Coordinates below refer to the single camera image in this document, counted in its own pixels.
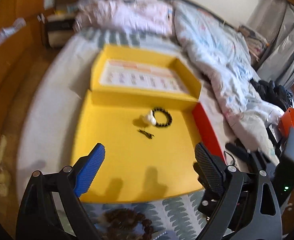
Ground wooden wardrobe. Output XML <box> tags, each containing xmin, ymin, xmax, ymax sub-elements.
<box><xmin>0</xmin><ymin>0</ymin><xmax>80</xmax><ymax>85</ymax></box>

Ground light blue printed duvet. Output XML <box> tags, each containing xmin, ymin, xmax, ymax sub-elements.
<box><xmin>172</xmin><ymin>0</ymin><xmax>283</xmax><ymax>160</ymax></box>

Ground white crumpled plastic bag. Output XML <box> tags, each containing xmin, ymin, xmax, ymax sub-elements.
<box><xmin>0</xmin><ymin>17</ymin><xmax>27</xmax><ymax>54</ymax></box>

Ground grey curtain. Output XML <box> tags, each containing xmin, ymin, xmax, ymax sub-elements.
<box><xmin>247</xmin><ymin>0</ymin><xmax>294</xmax><ymax>88</ymax></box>

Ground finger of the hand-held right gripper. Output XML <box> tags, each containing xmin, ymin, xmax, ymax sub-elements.
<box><xmin>197</xmin><ymin>192</ymin><xmax>224</xmax><ymax>218</ymax></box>
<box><xmin>247</xmin><ymin>151</ymin><xmax>278</xmax><ymax>175</ymax></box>

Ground white garlic shaped pendant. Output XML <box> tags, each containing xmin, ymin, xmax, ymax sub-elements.
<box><xmin>140</xmin><ymin>110</ymin><xmax>157</xmax><ymax>126</ymax></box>

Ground large brown rudraksha bracelet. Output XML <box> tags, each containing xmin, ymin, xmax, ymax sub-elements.
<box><xmin>103</xmin><ymin>208</ymin><xmax>154</xmax><ymax>240</ymax></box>

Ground yellow cardboard box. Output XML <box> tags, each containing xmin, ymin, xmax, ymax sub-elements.
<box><xmin>70</xmin><ymin>44</ymin><xmax>226</xmax><ymax>203</ymax></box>

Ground black bead bracelet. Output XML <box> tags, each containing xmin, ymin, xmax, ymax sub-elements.
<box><xmin>152</xmin><ymin>107</ymin><xmax>174</xmax><ymax>128</ymax></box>

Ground white pink quilt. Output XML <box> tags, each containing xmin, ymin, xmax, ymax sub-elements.
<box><xmin>73</xmin><ymin>0</ymin><xmax>175</xmax><ymax>37</ymax></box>

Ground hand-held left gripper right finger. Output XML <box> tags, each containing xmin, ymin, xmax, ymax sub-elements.
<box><xmin>193</xmin><ymin>142</ymin><xmax>284</xmax><ymax>240</ymax></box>

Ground patterned pillow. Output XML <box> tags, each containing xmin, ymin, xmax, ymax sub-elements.
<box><xmin>238</xmin><ymin>25</ymin><xmax>270</xmax><ymax>58</ymax></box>

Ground dark nightstand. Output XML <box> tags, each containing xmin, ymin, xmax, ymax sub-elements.
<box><xmin>45</xmin><ymin>12</ymin><xmax>80</xmax><ymax>47</ymax></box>

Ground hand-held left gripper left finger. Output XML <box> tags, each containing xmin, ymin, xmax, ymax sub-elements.
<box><xmin>15</xmin><ymin>142</ymin><xmax>105</xmax><ymax>240</ymax></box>

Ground black metal clip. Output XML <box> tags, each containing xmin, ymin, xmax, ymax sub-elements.
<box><xmin>138</xmin><ymin>129</ymin><xmax>155</xmax><ymax>140</ymax></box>

